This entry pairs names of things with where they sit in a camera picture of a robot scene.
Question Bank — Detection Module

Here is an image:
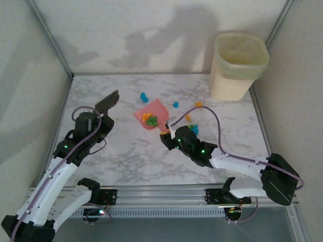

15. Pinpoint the black hand brush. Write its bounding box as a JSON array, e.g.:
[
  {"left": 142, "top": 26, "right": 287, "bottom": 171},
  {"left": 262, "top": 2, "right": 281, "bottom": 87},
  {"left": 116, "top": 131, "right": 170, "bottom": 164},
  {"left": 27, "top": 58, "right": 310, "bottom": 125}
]
[{"left": 94, "top": 90, "right": 120, "bottom": 119}]

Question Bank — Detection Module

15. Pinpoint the pink plastic dustpan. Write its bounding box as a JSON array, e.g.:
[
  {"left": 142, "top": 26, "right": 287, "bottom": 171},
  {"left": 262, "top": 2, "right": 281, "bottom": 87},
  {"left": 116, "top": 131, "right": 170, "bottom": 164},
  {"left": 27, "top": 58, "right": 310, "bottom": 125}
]
[{"left": 133, "top": 98, "right": 171, "bottom": 134}]

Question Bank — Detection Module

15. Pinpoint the beige plastic waste bin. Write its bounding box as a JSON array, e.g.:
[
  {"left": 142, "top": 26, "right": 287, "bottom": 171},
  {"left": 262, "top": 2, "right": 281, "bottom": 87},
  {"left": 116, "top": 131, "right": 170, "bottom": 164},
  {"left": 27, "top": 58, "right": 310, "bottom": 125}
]
[{"left": 209, "top": 32, "right": 270, "bottom": 102}]

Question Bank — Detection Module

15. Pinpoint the black controller board with LED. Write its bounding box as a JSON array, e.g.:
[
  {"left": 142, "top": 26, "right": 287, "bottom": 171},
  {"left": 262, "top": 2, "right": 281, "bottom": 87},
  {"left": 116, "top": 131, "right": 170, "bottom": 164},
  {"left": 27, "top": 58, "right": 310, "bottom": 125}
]
[
  {"left": 224, "top": 206, "right": 243, "bottom": 224},
  {"left": 82, "top": 207, "right": 112, "bottom": 225}
]

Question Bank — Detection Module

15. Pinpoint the pale green bin liner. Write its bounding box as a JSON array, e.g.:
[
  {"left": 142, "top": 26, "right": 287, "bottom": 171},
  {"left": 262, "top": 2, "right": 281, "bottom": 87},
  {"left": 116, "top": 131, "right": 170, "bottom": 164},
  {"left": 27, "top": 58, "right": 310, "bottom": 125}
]
[{"left": 213, "top": 32, "right": 270, "bottom": 80}]

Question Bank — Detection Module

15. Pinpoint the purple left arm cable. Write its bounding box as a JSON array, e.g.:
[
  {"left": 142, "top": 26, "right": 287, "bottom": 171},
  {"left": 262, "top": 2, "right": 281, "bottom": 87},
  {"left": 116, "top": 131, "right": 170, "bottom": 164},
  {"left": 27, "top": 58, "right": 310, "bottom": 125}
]
[{"left": 10, "top": 105, "right": 112, "bottom": 242}]

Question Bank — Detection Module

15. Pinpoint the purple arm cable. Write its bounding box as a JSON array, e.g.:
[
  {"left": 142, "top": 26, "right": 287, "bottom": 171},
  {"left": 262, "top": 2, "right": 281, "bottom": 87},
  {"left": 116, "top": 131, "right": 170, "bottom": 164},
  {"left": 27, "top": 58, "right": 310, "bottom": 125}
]
[
  {"left": 10, "top": 105, "right": 112, "bottom": 242},
  {"left": 170, "top": 105, "right": 305, "bottom": 225}
]

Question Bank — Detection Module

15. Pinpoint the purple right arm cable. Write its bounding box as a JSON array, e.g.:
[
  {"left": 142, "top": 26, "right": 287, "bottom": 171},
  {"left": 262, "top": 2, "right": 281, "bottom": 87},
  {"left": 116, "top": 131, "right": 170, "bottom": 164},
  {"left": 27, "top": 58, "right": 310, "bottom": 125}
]
[{"left": 170, "top": 105, "right": 305, "bottom": 225}]

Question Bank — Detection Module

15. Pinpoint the aluminium frame side rail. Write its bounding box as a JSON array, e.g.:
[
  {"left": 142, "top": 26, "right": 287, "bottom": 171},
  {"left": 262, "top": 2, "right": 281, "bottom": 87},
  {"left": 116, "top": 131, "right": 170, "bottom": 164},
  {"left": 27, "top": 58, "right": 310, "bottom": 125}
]
[
  {"left": 248, "top": 83, "right": 311, "bottom": 242},
  {"left": 10, "top": 75, "right": 74, "bottom": 242}
]

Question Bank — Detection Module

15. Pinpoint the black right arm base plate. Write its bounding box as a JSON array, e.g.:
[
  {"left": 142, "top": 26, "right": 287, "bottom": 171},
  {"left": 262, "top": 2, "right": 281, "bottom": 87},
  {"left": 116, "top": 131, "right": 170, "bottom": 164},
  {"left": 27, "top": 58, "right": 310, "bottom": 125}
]
[{"left": 205, "top": 188, "right": 252, "bottom": 205}]

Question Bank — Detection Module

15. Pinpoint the aluminium mounting rail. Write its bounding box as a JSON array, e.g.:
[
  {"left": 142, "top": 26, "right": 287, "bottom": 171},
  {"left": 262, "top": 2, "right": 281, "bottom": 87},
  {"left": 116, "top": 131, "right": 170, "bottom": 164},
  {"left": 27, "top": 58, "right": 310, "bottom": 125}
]
[{"left": 22, "top": 185, "right": 300, "bottom": 209}]

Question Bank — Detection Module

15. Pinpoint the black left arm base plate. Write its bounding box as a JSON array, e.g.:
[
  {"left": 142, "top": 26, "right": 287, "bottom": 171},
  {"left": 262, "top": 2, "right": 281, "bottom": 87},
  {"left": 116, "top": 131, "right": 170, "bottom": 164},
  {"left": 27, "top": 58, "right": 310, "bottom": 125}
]
[{"left": 71, "top": 188, "right": 118, "bottom": 206}]

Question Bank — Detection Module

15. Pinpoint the grey slotted cable duct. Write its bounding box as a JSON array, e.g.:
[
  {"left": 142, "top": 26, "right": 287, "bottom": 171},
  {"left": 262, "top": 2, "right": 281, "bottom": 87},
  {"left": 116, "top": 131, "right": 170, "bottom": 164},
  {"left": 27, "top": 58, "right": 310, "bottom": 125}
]
[{"left": 31, "top": 208, "right": 227, "bottom": 219}]

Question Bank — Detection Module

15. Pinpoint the aluminium frame corner post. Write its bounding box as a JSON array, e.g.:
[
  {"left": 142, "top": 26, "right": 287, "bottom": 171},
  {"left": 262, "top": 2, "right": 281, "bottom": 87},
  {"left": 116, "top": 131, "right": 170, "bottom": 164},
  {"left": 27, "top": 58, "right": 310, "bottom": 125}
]
[
  {"left": 24, "top": 0, "right": 74, "bottom": 79},
  {"left": 264, "top": 0, "right": 300, "bottom": 52}
]

